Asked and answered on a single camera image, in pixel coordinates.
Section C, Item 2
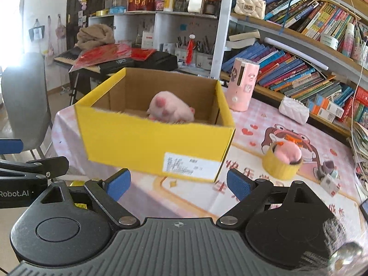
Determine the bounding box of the purple blue toy truck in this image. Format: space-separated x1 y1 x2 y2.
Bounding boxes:
316 160 341 197

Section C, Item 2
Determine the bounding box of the orange white box lower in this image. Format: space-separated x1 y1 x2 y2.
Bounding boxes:
306 100 336 123

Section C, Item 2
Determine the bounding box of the beige folded cloth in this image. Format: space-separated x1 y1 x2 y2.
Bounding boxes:
75 24 115 50

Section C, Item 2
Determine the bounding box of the orange white box upper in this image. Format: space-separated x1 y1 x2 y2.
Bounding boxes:
314 94 344 118

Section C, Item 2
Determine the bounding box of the cream quilted handbag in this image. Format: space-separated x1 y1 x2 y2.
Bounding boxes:
235 0 266 20

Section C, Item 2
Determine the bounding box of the yellow tape roll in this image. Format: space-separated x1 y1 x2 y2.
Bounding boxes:
262 144 303 181

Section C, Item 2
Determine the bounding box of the black keyboard piano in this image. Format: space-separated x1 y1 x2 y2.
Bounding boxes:
54 47 178 75

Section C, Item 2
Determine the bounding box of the yellow cardboard box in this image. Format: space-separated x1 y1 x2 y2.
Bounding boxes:
74 68 235 183

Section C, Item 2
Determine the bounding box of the black smartphone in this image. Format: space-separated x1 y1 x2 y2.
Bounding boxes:
359 199 368 222

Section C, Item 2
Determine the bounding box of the white bookshelf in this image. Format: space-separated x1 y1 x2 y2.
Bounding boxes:
210 0 368 145

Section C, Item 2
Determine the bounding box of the large pink plush pig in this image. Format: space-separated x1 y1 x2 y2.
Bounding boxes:
147 91 195 123

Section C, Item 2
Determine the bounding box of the grey chair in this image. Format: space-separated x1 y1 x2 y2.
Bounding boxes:
1 52 52 158

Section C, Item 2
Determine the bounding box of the white charging cable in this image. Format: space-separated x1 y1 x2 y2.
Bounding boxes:
330 0 368 184

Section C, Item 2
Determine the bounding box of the white quilted pouch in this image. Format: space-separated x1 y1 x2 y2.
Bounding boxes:
279 96 309 125

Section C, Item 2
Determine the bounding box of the orange white box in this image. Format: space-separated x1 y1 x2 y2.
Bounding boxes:
306 100 336 123
314 94 344 118

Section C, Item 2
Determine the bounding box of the pink printed tablecloth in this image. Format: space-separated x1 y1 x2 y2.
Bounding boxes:
51 106 367 237

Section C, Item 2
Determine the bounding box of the stack of papers and notebooks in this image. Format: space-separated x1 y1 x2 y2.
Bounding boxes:
348 121 368 179

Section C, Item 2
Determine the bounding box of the small pink plush toy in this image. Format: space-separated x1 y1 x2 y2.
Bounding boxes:
273 140 302 164

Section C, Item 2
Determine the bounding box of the pink cylindrical dispenser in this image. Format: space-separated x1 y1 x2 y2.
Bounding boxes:
225 57 259 112

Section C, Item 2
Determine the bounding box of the white side shelf unit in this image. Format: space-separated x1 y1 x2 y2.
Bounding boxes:
88 11 226 78

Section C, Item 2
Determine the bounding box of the white yellow bottle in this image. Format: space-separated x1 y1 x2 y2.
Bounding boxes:
164 0 175 12

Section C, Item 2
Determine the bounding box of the red plastic bag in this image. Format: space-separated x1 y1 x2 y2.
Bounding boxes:
69 44 132 72

